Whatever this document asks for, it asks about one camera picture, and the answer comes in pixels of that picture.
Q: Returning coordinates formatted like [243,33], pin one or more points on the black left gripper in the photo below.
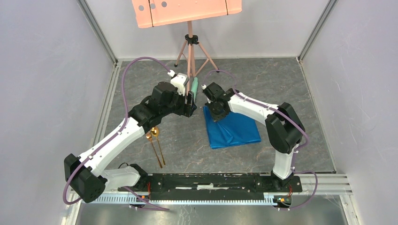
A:
[187,109]

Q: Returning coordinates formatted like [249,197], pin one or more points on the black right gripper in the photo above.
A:
[216,117]

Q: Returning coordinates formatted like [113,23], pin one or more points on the blue cloth napkin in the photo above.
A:
[234,130]

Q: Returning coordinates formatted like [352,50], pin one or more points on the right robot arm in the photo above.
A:
[285,130]

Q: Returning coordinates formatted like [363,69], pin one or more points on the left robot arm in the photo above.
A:
[86,174]

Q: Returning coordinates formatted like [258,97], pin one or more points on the mint green flashlight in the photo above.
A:
[194,88]

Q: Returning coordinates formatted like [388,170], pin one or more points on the gold fork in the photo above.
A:
[150,139]

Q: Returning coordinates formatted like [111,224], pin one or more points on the pink music stand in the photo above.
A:
[153,13]

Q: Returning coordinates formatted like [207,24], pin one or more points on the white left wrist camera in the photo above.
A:
[179,81]

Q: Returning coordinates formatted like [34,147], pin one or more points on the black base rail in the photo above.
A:
[214,186]

